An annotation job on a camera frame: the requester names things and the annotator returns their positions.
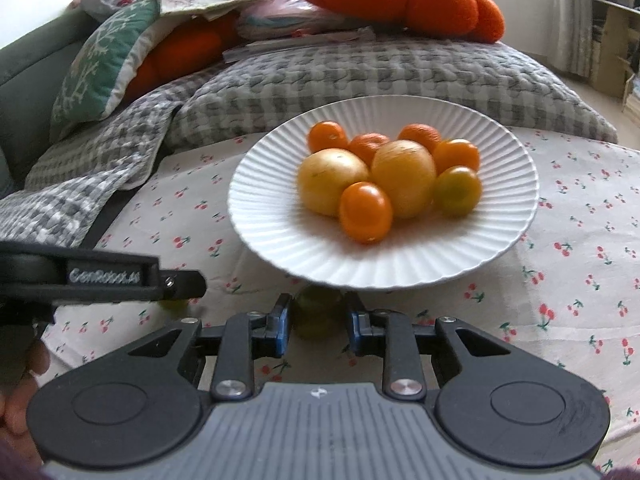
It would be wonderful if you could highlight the orange cherry tomato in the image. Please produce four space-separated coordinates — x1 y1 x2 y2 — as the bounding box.
432 139 480 174
338 181 394 245

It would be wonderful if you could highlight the wooden shelf desk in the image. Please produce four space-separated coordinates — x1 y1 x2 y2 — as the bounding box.
590 0 639 124

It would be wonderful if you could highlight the grey curtain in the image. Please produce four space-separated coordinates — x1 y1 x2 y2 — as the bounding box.
548 0 592 78

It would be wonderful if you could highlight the large orange-yellow fruit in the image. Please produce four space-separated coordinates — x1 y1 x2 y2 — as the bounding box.
371 140 437 219

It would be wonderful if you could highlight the large pale yellow fruit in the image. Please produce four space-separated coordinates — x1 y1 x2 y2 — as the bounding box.
296 148 370 217

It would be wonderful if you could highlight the green white patterned pillow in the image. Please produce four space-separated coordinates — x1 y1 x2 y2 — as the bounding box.
50 0 164 142

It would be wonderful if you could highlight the yellow-orange cherry tomato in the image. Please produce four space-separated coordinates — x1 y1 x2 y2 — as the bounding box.
434 166 483 218

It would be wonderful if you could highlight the red orange cushion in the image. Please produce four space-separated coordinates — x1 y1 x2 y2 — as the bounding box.
122 11 242 104

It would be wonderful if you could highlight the white ribbed plate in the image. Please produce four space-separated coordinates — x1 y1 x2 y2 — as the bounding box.
228 96 539 290

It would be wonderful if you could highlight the grey checked quilt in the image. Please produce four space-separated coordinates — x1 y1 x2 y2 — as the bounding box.
1 38 617 247

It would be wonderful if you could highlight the dark green sofa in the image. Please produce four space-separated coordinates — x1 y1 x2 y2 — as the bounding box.
0 10 99 197

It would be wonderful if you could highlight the pink folded cloth stack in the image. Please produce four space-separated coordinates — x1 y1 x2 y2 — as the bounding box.
236 0 373 41

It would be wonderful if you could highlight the person's left hand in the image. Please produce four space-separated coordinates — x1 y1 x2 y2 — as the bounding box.
1 340 50 467

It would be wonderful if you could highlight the mandarin orange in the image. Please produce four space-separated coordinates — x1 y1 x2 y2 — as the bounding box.
398 124 442 153
348 132 390 167

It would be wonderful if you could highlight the small orange tomato back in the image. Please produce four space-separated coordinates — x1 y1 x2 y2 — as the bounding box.
307 122 349 153

